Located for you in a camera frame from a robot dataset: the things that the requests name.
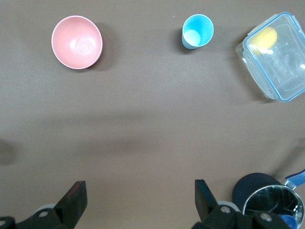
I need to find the clear plastic container blue seal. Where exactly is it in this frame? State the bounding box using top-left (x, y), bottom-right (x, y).
top-left (235, 12), bottom-right (305, 103)

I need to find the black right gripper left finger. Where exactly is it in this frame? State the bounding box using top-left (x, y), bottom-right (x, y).
top-left (0, 180), bottom-right (88, 229)

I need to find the brown table cover mat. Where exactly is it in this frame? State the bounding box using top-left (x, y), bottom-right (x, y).
top-left (0, 0), bottom-right (305, 229)

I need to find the black saucepan with blue handle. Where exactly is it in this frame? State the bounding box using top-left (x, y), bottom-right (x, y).
top-left (232, 168), bottom-right (305, 229)

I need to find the pink bowl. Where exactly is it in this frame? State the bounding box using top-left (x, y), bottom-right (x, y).
top-left (51, 15), bottom-right (104, 70)

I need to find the small blue object in saucepan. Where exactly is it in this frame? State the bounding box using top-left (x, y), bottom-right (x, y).
top-left (280, 214), bottom-right (298, 229)

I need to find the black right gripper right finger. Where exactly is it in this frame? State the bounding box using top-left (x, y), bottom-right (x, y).
top-left (192, 179), bottom-right (286, 229)

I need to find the blue plastic cup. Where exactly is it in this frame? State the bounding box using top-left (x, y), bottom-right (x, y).
top-left (181, 13), bottom-right (214, 50)

